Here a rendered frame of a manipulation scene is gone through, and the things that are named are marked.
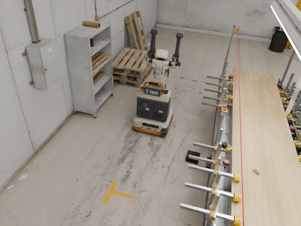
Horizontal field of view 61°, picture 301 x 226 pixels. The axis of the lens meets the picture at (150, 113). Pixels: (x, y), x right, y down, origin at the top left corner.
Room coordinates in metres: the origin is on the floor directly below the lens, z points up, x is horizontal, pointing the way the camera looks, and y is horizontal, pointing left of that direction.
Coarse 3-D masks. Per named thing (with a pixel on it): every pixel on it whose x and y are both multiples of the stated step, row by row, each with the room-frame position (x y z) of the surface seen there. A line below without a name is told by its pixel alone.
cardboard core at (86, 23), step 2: (82, 22) 4.49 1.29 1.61; (84, 22) 4.49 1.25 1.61; (86, 22) 4.48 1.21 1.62; (88, 22) 4.48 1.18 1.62; (90, 22) 4.47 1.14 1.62; (92, 22) 4.47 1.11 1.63; (94, 22) 4.47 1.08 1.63; (96, 22) 4.47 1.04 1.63; (82, 24) 4.49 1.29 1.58; (84, 24) 4.48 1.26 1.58; (86, 24) 4.47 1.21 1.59; (88, 24) 4.46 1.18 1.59; (90, 24) 4.45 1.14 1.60; (92, 24) 4.45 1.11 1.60; (94, 24) 4.44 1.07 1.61; (96, 24) 4.43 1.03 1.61; (98, 24) 4.43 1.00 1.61; (92, 26) 4.46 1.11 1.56; (94, 26) 4.45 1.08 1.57; (96, 26) 4.43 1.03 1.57; (98, 26) 4.42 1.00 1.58
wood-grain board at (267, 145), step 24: (240, 72) 4.45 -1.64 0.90; (240, 96) 3.53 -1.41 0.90; (264, 96) 3.59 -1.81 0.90; (264, 120) 2.92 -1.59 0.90; (240, 144) 2.37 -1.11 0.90; (264, 144) 2.40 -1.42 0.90; (288, 144) 2.43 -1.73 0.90; (240, 168) 1.97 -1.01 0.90; (264, 168) 2.00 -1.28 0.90; (288, 168) 2.02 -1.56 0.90; (240, 192) 1.64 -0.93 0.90; (264, 192) 1.67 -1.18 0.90; (288, 192) 1.69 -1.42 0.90; (240, 216) 1.38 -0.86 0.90; (264, 216) 1.40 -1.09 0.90; (288, 216) 1.42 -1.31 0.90
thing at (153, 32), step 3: (153, 30) 4.28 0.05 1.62; (156, 30) 4.30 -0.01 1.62; (153, 33) 4.22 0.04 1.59; (153, 36) 4.21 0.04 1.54; (153, 39) 4.21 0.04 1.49; (153, 42) 4.20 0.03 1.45; (150, 45) 4.20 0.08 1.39; (153, 45) 4.21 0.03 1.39; (150, 48) 4.19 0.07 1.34; (153, 48) 4.22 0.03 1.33; (150, 51) 4.18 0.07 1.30; (153, 51) 4.19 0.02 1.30; (153, 54) 4.15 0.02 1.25
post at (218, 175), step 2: (218, 172) 1.64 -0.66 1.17; (220, 172) 1.64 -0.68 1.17; (218, 174) 1.62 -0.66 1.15; (220, 174) 1.62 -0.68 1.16; (216, 176) 1.63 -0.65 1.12; (218, 176) 1.62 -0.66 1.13; (220, 176) 1.62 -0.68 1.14; (216, 178) 1.62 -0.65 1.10; (218, 178) 1.62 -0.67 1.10; (216, 180) 1.62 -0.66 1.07; (218, 180) 1.62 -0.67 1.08; (216, 182) 1.62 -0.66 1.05; (218, 182) 1.62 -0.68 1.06; (214, 184) 1.63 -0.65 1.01; (216, 184) 1.62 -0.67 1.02; (214, 186) 1.62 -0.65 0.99; (216, 186) 1.62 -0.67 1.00; (210, 196) 1.64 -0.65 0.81; (210, 198) 1.62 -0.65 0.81; (212, 198) 1.62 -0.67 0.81; (210, 200) 1.62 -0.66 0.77; (212, 200) 1.62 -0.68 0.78; (210, 202) 1.62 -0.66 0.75; (212, 202) 1.62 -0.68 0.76
